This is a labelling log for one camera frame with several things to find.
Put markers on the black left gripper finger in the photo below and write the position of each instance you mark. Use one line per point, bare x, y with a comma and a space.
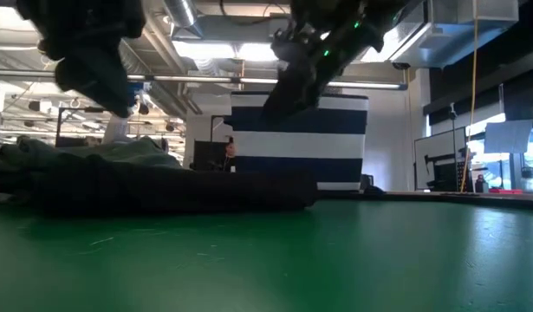
114, 86
77, 80

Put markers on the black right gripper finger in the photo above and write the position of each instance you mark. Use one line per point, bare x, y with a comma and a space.
316, 86
283, 102

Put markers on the dark green garment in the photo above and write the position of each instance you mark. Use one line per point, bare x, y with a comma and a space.
131, 154

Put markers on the black garment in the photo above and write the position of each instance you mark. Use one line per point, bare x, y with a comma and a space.
183, 190

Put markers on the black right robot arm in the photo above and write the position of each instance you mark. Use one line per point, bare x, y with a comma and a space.
335, 8

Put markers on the navy white striped laundry bin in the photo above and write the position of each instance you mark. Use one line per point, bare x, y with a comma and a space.
300, 145

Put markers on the clear spray bottle blue trigger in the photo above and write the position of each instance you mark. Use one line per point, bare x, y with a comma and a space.
116, 130

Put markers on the long ceiling light bar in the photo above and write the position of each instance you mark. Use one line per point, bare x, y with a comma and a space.
205, 79

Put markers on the black standing panel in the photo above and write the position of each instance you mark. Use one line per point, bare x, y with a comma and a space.
207, 156

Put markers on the white board on stand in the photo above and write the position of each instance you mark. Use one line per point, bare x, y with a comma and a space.
439, 145

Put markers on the flat red tray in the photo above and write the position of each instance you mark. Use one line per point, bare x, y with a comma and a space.
504, 191

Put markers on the silver ventilation duct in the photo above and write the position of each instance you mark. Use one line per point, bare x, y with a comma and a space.
134, 56

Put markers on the black aluminium table frame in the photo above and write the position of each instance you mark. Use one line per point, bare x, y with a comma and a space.
422, 197

